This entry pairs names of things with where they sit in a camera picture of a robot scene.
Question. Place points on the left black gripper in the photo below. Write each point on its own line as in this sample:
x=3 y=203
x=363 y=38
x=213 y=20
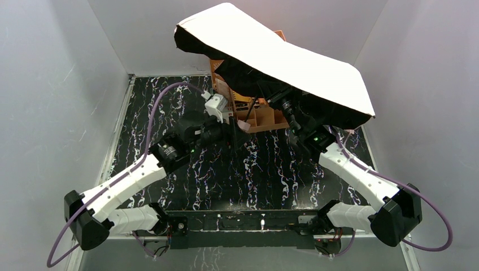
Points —
x=231 y=132

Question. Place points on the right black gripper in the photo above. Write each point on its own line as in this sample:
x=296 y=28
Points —
x=286 y=108

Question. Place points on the black pink folding umbrella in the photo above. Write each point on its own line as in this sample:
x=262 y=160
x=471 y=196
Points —
x=249 y=51

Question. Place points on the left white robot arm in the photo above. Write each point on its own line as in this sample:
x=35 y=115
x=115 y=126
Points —
x=95 y=214

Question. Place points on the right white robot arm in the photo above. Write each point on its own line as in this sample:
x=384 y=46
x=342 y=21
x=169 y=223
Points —
x=393 y=209

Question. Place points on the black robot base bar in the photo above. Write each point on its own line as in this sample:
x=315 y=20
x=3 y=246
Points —
x=263 y=228

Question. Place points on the orange plastic desk organizer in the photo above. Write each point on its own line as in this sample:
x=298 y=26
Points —
x=254 y=115

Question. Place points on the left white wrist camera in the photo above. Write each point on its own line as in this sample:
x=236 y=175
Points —
x=218 y=106

